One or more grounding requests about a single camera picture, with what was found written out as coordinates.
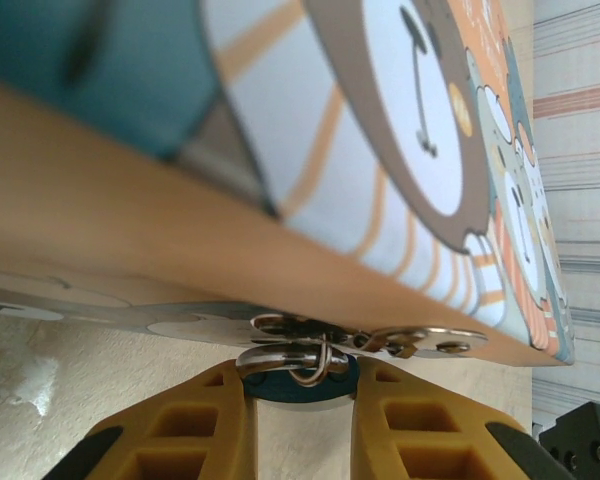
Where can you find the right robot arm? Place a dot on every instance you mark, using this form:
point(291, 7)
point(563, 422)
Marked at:
point(590, 440)

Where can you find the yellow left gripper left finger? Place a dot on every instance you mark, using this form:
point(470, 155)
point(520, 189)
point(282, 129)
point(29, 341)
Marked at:
point(180, 440)

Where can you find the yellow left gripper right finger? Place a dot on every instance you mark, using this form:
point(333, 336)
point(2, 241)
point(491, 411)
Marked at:
point(430, 445)

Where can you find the teal padlock with silver shackle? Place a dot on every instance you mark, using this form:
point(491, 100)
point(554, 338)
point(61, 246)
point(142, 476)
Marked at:
point(300, 392)

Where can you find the silver metal box hasp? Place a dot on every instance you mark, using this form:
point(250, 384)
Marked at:
point(430, 340)

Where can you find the cartoon bear gift box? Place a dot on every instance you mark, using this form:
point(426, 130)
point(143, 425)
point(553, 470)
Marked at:
point(230, 125)

